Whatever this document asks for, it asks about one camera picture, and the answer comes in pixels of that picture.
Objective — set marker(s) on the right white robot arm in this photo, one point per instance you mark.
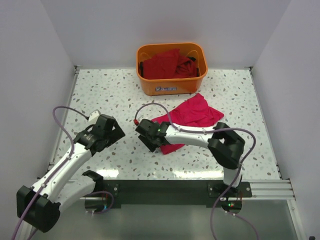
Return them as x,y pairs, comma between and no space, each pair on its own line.
225,145

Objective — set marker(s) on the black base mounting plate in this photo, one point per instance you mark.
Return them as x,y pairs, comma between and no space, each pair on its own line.
155,192

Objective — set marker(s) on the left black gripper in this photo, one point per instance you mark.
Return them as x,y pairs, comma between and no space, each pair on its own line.
116,133

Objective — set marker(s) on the orange plastic basket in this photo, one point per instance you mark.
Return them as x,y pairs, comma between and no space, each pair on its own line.
172,86

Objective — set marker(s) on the dark red t shirt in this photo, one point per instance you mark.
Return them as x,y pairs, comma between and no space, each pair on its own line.
169,65

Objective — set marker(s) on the pink t shirt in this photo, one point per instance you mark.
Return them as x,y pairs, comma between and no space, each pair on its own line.
195,112

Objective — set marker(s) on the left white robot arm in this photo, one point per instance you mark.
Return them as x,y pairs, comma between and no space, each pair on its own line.
42,204

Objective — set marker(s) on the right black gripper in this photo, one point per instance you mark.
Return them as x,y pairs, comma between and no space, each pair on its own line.
151,145

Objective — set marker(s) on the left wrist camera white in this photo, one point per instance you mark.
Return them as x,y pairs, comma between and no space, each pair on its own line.
93,117

